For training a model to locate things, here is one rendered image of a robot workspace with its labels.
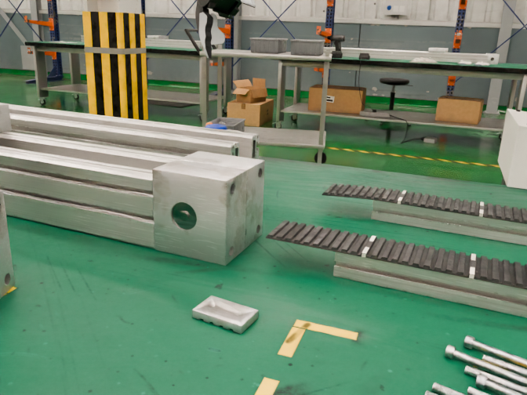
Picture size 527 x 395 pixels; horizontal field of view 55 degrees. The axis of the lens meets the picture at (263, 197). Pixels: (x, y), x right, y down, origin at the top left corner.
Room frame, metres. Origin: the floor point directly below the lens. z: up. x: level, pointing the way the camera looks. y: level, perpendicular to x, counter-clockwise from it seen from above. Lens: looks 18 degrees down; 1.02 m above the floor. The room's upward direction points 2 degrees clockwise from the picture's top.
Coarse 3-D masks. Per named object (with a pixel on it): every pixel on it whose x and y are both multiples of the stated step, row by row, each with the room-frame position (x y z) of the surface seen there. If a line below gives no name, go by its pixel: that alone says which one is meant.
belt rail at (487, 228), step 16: (384, 208) 0.65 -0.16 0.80; (400, 208) 0.64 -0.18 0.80; (416, 208) 0.63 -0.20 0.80; (416, 224) 0.63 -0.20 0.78; (432, 224) 0.62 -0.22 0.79; (448, 224) 0.62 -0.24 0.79; (464, 224) 0.61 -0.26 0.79; (480, 224) 0.61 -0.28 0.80; (496, 224) 0.59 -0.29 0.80; (512, 224) 0.59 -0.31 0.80; (496, 240) 0.59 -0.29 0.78; (512, 240) 0.59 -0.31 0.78
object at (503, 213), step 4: (496, 208) 0.62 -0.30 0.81; (500, 208) 0.62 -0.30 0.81; (504, 208) 0.62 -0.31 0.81; (508, 208) 0.62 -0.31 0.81; (496, 212) 0.60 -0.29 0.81; (500, 212) 0.60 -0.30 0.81; (504, 212) 0.61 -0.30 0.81; (508, 212) 0.60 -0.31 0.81; (496, 216) 0.59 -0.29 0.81; (500, 216) 0.59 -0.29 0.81; (504, 216) 0.59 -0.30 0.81; (508, 216) 0.59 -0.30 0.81; (504, 220) 0.59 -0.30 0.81; (508, 220) 0.58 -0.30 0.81
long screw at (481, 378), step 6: (480, 378) 0.31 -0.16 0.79; (486, 378) 0.31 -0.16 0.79; (480, 384) 0.31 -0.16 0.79; (486, 384) 0.31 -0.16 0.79; (492, 384) 0.30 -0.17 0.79; (498, 384) 0.30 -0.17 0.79; (492, 390) 0.30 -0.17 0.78; (498, 390) 0.30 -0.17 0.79; (504, 390) 0.30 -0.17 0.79; (510, 390) 0.30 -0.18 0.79
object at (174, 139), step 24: (24, 120) 0.85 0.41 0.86; (48, 120) 0.84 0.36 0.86; (72, 120) 0.90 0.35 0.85; (96, 120) 0.88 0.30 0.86; (120, 120) 0.87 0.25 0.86; (120, 144) 0.79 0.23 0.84; (144, 144) 0.77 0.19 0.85; (168, 144) 0.74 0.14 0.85; (192, 144) 0.73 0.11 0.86; (216, 144) 0.71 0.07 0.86; (240, 144) 0.78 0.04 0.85
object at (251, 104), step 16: (240, 80) 5.95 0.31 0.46; (256, 80) 6.00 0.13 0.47; (240, 96) 5.77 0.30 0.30; (256, 96) 5.74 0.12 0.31; (320, 96) 5.46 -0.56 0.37; (336, 96) 5.41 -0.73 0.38; (352, 96) 5.36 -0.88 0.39; (448, 96) 5.30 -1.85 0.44; (240, 112) 5.66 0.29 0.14; (256, 112) 5.61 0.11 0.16; (272, 112) 6.11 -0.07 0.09; (352, 112) 5.36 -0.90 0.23; (448, 112) 5.07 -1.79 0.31; (464, 112) 5.00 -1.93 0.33; (480, 112) 5.00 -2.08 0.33
